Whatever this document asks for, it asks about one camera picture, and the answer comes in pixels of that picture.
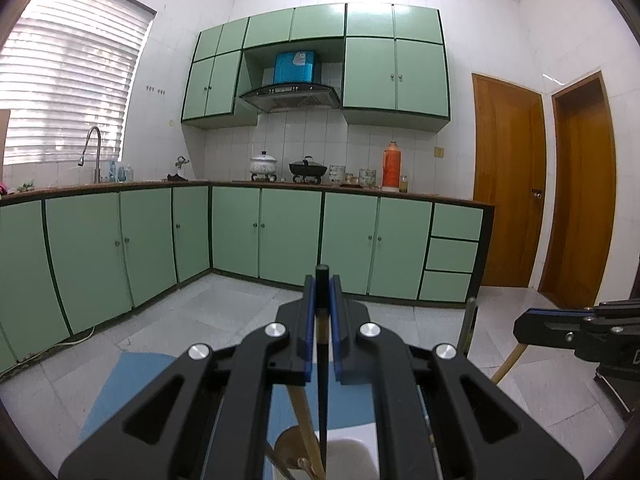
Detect black chopstick with silver band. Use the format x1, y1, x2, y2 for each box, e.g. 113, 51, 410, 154
457, 297, 478, 356

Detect chrome kitchen faucet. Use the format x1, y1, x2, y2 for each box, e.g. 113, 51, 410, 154
77, 124, 103, 184

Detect metal spoon left compartment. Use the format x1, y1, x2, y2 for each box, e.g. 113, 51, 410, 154
265, 426, 314, 479

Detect wooden door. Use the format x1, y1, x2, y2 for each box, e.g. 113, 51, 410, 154
538, 72, 616, 310
472, 74, 547, 287

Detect white utensil holder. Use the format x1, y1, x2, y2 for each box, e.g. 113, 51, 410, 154
293, 424, 380, 480

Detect blue table cloth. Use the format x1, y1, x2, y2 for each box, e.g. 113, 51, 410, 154
79, 350, 381, 480

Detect lower green cabinets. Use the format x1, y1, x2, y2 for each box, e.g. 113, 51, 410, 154
1, 182, 494, 370

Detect green cabinets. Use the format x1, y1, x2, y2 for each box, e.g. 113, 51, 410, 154
1, 182, 494, 370
181, 3, 450, 132

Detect small figurine on counter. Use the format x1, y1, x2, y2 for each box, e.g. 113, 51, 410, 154
167, 155, 190, 182

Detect orange thermos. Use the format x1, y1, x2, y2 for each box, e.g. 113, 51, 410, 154
382, 140, 401, 191

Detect white cooking pot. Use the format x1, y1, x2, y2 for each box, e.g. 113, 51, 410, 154
250, 151, 278, 182

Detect patterned ceramic jar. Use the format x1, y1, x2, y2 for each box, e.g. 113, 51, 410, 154
329, 165, 346, 185

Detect black wok with lid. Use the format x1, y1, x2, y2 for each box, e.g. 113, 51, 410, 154
288, 156, 328, 185

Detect upper green cabinets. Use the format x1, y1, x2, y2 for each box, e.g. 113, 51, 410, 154
181, 3, 450, 132

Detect black range hood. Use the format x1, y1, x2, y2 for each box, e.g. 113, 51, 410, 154
241, 82, 341, 114

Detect blue box above hood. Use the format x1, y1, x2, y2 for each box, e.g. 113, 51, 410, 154
273, 50, 321, 84

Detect cardboard box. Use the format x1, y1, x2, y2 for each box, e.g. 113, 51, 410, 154
0, 110, 11, 180

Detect window blinds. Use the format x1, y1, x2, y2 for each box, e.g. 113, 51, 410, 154
1, 0, 155, 165

